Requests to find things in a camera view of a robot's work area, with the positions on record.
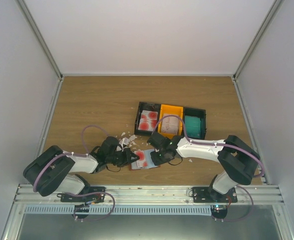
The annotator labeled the black bin with teal cards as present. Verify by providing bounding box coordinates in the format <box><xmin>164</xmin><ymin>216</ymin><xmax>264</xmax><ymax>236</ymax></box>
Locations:
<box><xmin>183</xmin><ymin>107</ymin><xmax>206</xmax><ymax>140</ymax></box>

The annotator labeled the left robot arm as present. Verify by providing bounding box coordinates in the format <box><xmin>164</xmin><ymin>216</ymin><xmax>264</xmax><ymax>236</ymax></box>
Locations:
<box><xmin>23</xmin><ymin>136</ymin><xmax>140</xmax><ymax>202</ymax></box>

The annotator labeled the black bin with red cards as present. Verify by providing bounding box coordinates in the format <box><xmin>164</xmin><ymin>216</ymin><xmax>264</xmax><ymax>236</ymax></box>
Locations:
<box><xmin>134</xmin><ymin>101</ymin><xmax>161</xmax><ymax>136</ymax></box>

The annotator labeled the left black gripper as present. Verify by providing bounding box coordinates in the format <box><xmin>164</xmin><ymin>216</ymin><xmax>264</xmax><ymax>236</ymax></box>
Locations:
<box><xmin>107</xmin><ymin>148</ymin><xmax>139</xmax><ymax>168</ymax></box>

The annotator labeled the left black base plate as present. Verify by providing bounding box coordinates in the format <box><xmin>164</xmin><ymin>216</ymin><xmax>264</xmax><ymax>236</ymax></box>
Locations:
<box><xmin>57</xmin><ymin>186</ymin><xmax>106</xmax><ymax>220</ymax></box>

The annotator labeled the red circle card stack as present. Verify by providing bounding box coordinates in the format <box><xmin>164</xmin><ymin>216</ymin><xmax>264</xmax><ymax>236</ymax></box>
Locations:
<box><xmin>138</xmin><ymin>110</ymin><xmax>158</xmax><ymax>132</ymax></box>

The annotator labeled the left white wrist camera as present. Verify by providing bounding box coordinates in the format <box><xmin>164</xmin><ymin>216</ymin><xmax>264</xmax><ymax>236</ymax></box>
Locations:
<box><xmin>117</xmin><ymin>137</ymin><xmax>129</xmax><ymax>151</ymax></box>

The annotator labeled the aluminium rail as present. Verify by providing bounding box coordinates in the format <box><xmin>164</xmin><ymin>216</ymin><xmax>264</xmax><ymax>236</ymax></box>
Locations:
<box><xmin>14</xmin><ymin>184</ymin><xmax>284</xmax><ymax>206</ymax></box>

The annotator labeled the teal card stack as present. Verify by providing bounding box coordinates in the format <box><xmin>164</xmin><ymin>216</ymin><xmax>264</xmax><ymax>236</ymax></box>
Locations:
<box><xmin>184</xmin><ymin>115</ymin><xmax>201</xmax><ymax>139</ymax></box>

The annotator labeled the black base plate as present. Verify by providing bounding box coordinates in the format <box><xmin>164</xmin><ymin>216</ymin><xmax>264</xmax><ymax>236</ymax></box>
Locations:
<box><xmin>57</xmin><ymin>186</ymin><xmax>106</xmax><ymax>220</ymax></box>
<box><xmin>190</xmin><ymin>186</ymin><xmax>238</xmax><ymax>221</ymax></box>

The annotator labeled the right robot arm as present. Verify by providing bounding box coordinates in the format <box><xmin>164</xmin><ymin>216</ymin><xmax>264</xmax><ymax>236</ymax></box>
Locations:
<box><xmin>147</xmin><ymin>132</ymin><xmax>260</xmax><ymax>203</ymax></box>

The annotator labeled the brown leather card holder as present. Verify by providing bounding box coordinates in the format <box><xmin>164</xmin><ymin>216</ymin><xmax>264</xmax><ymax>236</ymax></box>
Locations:
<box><xmin>129</xmin><ymin>149</ymin><xmax>158</xmax><ymax>171</ymax></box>

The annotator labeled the white patterned card stack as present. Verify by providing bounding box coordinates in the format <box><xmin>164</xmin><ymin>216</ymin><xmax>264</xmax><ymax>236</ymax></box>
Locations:
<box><xmin>160</xmin><ymin>114</ymin><xmax>180</xmax><ymax>135</ymax></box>

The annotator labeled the grey slotted cable duct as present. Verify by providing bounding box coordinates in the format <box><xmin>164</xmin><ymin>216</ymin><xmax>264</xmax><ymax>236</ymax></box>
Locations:
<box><xmin>25</xmin><ymin>204</ymin><xmax>211</xmax><ymax>216</ymax></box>

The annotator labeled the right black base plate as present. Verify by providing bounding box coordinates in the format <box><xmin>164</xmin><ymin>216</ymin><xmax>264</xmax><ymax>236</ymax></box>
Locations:
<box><xmin>190</xmin><ymin>186</ymin><xmax>238</xmax><ymax>221</ymax></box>

